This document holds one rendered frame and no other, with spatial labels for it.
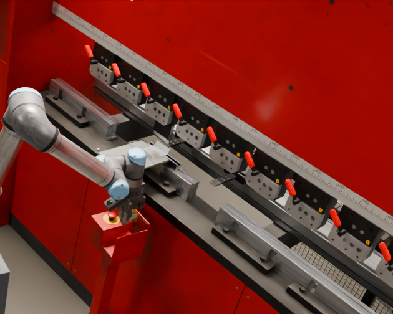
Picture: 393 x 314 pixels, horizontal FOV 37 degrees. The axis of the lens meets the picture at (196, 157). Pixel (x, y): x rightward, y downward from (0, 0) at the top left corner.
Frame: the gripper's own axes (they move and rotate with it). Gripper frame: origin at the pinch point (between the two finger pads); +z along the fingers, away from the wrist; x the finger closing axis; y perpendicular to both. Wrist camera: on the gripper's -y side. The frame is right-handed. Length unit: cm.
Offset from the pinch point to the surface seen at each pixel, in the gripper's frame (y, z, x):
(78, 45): 38, -25, 110
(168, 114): 31, -35, 19
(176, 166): 33.4, -12.5, 10.3
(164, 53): 32, -59, 30
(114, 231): 0.0, 8.1, 4.5
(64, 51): 29, -23, 109
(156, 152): 29.7, -14.0, 21.1
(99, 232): -5.8, 8.5, 6.9
